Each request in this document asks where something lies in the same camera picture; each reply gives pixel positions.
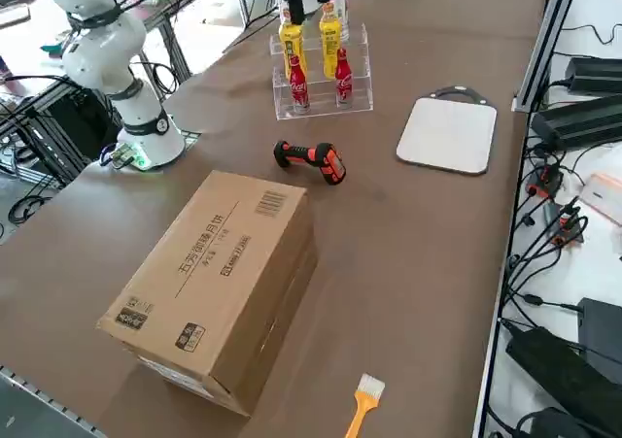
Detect orange black barcode scanner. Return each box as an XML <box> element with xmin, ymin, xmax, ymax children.
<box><xmin>272</xmin><ymin>140</ymin><xmax>347</xmax><ymax>186</ymax></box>

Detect brown cardboard box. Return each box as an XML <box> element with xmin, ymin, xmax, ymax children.
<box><xmin>95</xmin><ymin>169</ymin><xmax>320</xmax><ymax>418</ymax></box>

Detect yellow drink bottle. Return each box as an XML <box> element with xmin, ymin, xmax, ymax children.
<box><xmin>278</xmin><ymin>19</ymin><xmax>308</xmax><ymax>78</ymax></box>
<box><xmin>318</xmin><ymin>1</ymin><xmax>341</xmax><ymax>78</ymax></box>

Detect red cola bottle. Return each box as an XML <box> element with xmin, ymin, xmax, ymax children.
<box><xmin>333</xmin><ymin>47</ymin><xmax>355</xmax><ymax>108</ymax></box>
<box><xmin>289</xmin><ymin>53</ymin><xmax>312</xmax><ymax>114</ymax></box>

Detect clear acrylic tiered shelf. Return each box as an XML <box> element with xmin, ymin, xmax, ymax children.
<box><xmin>269</xmin><ymin>22</ymin><xmax>375</xmax><ymax>121</ymax></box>

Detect black power adapter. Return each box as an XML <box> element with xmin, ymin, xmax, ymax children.
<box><xmin>504</xmin><ymin>325</ymin><xmax>622</xmax><ymax>422</ymax></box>
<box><xmin>566</xmin><ymin>56</ymin><xmax>622</xmax><ymax>94</ymax></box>
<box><xmin>577</xmin><ymin>296</ymin><xmax>622</xmax><ymax>371</ymax></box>
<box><xmin>529</xmin><ymin>95</ymin><xmax>622</xmax><ymax>151</ymax></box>

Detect white orange device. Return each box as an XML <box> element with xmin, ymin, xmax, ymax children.
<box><xmin>577</xmin><ymin>173</ymin><xmax>622</xmax><ymax>225</ymax></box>

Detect aluminium frame post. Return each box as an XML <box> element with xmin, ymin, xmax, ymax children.
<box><xmin>512</xmin><ymin>0</ymin><xmax>584</xmax><ymax>114</ymax></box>

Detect orange handled white brush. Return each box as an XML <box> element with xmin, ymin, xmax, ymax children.
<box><xmin>343</xmin><ymin>373</ymin><xmax>387</xmax><ymax>438</ymax></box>

